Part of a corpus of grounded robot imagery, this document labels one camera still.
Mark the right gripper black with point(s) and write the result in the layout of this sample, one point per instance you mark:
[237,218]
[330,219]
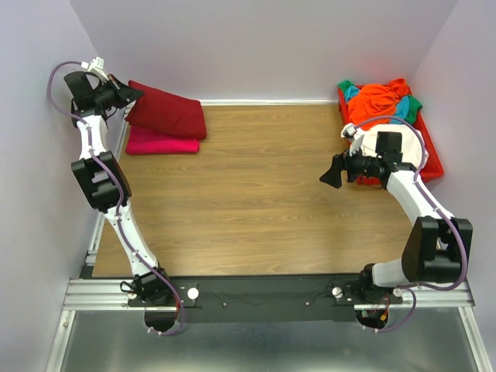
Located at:
[339,163]

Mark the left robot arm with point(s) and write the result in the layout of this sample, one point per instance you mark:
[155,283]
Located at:
[104,184]

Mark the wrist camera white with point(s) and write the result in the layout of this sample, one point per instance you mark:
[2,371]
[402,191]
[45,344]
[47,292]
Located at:
[354,136]
[96,67]

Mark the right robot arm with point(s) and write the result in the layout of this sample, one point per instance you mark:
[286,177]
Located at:
[437,251]

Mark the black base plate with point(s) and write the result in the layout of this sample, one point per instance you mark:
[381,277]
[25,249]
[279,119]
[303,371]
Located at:
[274,298]

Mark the green t shirt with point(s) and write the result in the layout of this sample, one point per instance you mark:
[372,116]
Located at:
[414,101]

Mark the orange t shirt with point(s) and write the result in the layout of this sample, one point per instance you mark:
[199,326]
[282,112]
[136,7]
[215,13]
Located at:
[372,104]

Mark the folded pink t shirt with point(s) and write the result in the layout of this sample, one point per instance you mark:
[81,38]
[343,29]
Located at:
[148,142]

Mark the aluminium rail frame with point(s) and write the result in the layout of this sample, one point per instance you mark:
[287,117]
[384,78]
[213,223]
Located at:
[251,204]

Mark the teal t shirt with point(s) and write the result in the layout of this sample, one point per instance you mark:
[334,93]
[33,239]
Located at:
[403,110]

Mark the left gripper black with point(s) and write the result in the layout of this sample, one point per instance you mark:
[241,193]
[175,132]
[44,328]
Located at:
[123,94]

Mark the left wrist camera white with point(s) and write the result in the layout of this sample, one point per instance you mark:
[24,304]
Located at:
[96,67]

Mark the white t shirt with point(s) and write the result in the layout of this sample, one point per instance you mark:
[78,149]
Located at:
[411,147]

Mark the dark red t shirt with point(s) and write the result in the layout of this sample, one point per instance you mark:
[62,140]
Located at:
[166,113]

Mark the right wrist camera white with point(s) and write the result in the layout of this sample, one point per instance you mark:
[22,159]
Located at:
[354,136]

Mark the red plastic bin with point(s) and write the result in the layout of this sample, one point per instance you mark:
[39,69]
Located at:
[433,168]

